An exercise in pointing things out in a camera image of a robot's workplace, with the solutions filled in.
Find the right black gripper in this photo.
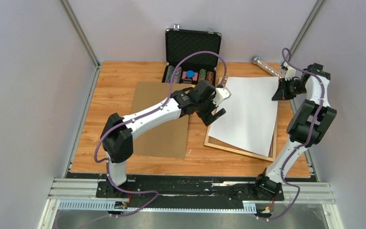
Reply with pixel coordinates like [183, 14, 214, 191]
[273, 77, 307, 101]

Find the red forest photo print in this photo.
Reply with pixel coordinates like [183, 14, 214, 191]
[207, 76, 280, 158]

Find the brown cardboard backing board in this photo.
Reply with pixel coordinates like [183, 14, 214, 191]
[130, 82, 189, 159]

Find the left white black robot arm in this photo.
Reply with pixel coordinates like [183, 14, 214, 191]
[94, 81, 231, 197]

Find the silver glitter tube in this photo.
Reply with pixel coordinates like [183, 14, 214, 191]
[251, 56, 284, 78]

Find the blue round chip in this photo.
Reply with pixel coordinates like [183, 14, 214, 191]
[185, 71, 195, 79]

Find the black poker chip case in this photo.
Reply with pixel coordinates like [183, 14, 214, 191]
[162, 24, 222, 86]

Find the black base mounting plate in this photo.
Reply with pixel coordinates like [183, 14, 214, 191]
[66, 172, 284, 210]

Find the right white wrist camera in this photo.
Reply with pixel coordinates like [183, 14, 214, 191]
[281, 62, 296, 81]

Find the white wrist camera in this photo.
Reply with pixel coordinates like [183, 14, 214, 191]
[281, 62, 296, 81]
[212, 87, 231, 107]

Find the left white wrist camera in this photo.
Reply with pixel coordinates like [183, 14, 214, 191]
[212, 87, 231, 107]

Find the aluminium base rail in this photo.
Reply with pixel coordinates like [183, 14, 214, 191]
[39, 174, 343, 229]

